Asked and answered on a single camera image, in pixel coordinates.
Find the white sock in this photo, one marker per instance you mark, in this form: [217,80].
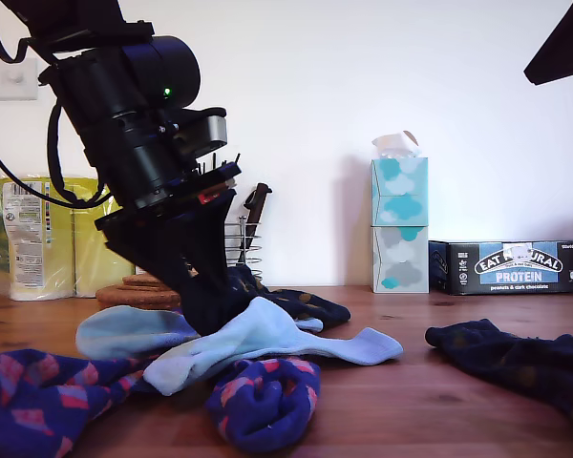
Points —
[277,334]
[124,329]

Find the white light switch plate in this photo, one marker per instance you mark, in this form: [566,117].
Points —
[5,81]

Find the black chopstick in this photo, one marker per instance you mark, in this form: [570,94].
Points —
[214,162]
[200,168]
[238,158]
[224,167]

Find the arm grey camera box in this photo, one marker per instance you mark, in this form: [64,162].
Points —
[217,136]

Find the black protein bar box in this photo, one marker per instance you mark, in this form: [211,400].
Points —
[506,279]

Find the teal cloud tissue box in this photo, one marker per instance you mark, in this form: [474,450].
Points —
[401,191]

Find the white tissue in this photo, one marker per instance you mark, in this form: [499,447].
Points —
[394,143]

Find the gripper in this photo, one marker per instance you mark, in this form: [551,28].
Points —
[148,167]

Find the square cork coaster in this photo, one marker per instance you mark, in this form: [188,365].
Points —
[141,286]
[141,279]

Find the grey cloud tissue box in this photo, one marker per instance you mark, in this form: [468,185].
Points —
[401,267]

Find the blue pink-patterned sock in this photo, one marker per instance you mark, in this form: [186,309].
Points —
[38,405]
[267,405]

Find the yellow paper roll pack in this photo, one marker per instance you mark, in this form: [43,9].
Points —
[24,248]

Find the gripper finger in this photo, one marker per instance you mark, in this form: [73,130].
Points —
[568,43]

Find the navy pineapple sock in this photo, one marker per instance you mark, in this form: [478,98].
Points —
[506,362]
[324,310]

